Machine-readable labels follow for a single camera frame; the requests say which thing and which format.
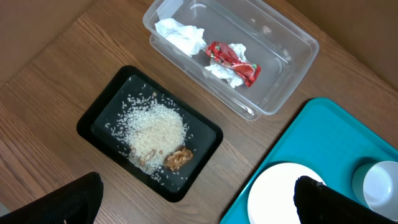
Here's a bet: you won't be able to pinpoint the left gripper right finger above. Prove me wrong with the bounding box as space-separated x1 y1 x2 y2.
294 176 396 224

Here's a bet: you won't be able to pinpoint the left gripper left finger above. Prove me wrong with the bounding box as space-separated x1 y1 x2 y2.
1 172 104 224

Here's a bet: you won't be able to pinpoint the large white plate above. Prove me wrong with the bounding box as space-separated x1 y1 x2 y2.
247 162 324 224

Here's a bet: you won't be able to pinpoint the white paper cup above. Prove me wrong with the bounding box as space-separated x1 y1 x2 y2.
363 161 397 222

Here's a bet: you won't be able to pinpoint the teal serving tray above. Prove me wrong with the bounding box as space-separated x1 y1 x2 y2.
220 98 397 223

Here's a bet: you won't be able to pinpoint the brown food scraps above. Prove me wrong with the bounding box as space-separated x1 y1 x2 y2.
164 146 193 172

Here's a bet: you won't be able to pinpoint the red snack wrapper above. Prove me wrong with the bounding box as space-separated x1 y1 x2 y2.
205 41 261 87

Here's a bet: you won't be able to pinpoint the white tissue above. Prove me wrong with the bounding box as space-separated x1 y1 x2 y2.
205 44 248 88
155 18 207 57

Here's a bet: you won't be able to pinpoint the black rectangular tray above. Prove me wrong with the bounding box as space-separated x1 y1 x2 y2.
76 65 223 202

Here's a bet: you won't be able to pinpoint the white rice pile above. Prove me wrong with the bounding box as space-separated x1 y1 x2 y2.
104 75 193 186

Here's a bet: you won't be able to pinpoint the clear plastic bin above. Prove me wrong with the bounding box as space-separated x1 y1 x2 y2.
142 0 319 120

